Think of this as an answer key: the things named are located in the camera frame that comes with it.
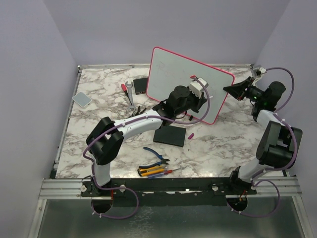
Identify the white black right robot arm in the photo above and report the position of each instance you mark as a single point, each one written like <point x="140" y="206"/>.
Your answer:
<point x="280" y="142"/>

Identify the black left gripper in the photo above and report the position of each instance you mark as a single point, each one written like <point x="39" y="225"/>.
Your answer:
<point x="199" y="102"/>

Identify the small white square box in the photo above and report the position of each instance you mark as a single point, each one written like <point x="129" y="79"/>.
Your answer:
<point x="82" y="99"/>

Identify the red blue screwdriver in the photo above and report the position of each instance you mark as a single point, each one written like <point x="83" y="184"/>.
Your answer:
<point x="157" y="175"/>

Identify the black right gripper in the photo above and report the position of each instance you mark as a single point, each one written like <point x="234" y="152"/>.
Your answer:
<point x="238" y="90"/>

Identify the black flat network switch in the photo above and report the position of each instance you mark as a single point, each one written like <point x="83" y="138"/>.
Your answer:
<point x="170" y="135"/>

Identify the black rear network switch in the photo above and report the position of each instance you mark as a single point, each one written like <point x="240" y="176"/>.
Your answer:
<point x="140" y="85"/>

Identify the red handled wrench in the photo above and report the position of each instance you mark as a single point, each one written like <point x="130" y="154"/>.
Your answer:
<point x="127" y="89"/>

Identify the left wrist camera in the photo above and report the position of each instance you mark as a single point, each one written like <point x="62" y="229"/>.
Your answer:
<point x="197" y="86"/>

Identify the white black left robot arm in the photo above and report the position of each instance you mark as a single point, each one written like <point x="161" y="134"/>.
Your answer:
<point x="104" y="142"/>

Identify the pink framed whiteboard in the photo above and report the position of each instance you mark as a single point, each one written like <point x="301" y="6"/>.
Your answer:
<point x="169" y="69"/>

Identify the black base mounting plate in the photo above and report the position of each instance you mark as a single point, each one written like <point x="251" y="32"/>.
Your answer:
<point x="166" y="191"/>

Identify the blue handled cutting pliers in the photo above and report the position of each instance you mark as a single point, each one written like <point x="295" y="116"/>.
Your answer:
<point x="163" y="160"/>

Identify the yellow black utility knife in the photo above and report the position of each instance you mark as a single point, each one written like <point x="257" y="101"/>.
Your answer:
<point x="151" y="171"/>

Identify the black handled wire stripper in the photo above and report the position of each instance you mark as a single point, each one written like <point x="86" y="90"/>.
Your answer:
<point x="139" y="111"/>

